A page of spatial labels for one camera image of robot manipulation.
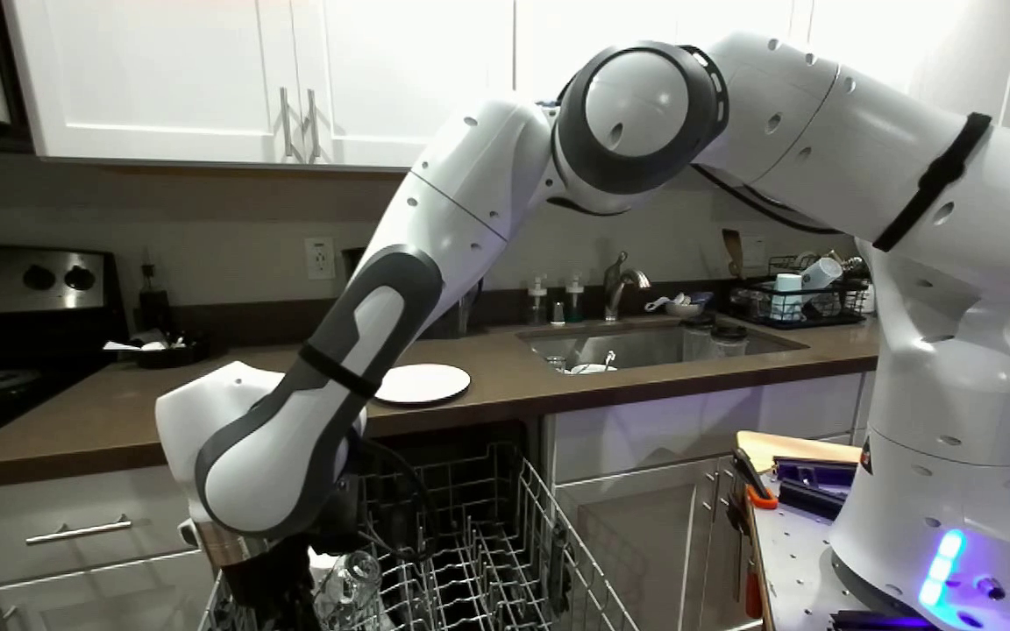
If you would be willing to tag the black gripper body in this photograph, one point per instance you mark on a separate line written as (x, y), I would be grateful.
(271, 592)

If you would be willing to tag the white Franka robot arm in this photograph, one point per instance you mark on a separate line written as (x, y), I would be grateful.
(974, 351)

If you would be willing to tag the white plate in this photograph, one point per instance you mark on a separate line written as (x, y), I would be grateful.
(430, 384)

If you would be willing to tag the clear glass cup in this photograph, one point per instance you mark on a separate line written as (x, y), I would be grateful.
(346, 578)

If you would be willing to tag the small spoon rest dish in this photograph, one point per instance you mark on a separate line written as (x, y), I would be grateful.
(150, 349)

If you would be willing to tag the dark glass bottle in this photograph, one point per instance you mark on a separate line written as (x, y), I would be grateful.
(153, 302)

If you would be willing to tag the black electric stove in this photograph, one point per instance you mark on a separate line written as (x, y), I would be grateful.
(14, 337)

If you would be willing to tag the small soap bottle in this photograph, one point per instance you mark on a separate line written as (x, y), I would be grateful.
(576, 300)
(537, 300)

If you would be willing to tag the steel kitchen sink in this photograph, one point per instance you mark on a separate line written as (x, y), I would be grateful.
(646, 346)

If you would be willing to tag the chrome faucet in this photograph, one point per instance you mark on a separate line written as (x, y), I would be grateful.
(620, 284)

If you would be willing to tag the robot mounting table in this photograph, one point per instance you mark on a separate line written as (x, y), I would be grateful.
(797, 564)

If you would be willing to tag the white upper cabinet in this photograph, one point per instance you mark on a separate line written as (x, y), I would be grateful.
(175, 70)

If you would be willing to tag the wooden board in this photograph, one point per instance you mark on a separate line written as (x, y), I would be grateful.
(797, 447)

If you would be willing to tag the black clamp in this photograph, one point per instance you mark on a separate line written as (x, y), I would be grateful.
(816, 483)

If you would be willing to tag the black dish drying rack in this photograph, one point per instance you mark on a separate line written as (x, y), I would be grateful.
(797, 300)

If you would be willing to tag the white wall outlet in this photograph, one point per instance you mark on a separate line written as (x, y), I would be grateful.
(321, 257)

